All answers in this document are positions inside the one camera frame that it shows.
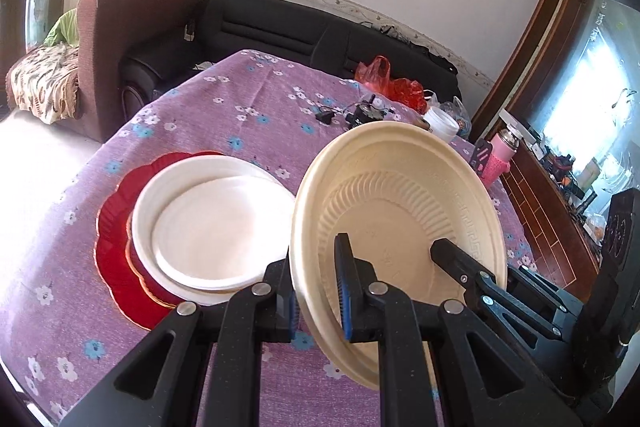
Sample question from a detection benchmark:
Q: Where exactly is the white cup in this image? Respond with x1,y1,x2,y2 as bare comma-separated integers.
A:
422,107,460,142

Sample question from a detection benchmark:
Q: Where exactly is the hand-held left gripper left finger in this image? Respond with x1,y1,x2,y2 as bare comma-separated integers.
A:
60,247,300,427

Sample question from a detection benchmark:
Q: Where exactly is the large red scalloped plate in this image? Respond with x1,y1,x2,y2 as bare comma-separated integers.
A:
94,151,227,333

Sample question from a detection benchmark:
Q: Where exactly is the small red scalloped plate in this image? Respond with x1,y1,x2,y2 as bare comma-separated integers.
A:
125,212,181,309

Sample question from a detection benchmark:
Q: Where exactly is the black dotted flat object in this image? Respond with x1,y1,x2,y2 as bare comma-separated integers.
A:
469,138,497,180

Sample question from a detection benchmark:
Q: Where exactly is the clear plastic bag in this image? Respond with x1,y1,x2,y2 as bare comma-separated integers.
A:
425,89,473,140

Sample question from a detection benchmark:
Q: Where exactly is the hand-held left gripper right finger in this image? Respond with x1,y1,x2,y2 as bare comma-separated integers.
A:
334,233,583,427

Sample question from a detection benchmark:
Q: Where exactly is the black cylindrical motor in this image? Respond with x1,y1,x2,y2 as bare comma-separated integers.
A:
347,94,396,128

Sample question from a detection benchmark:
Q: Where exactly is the large white paper plate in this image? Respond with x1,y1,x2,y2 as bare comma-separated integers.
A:
131,155,297,306

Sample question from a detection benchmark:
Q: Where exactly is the pink sleeved bottle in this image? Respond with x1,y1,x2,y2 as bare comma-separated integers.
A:
481,129,522,185

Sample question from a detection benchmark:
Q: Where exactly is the small white paper bowl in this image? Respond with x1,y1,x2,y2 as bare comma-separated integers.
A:
152,176,296,292

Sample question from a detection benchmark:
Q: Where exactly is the beige leaf-patterned blanket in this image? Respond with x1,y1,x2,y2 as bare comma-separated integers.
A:
5,43,81,125

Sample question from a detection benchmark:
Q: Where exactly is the black leather sofa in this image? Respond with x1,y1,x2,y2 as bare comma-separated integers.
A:
120,0,460,108

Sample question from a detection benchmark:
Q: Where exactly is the red plastic bag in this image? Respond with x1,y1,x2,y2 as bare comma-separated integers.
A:
354,55,431,112

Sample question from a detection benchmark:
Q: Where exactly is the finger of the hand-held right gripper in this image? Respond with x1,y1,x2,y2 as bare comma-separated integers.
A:
507,264,571,313
430,239,563,341

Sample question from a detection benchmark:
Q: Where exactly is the brown armchair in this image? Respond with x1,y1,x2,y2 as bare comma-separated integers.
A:
76,0,208,144

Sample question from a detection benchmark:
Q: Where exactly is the green cushion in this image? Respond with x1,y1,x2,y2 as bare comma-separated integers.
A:
42,8,80,48

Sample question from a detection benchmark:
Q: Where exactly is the dark wooden cabinet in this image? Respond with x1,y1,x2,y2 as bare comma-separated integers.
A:
470,0,640,288

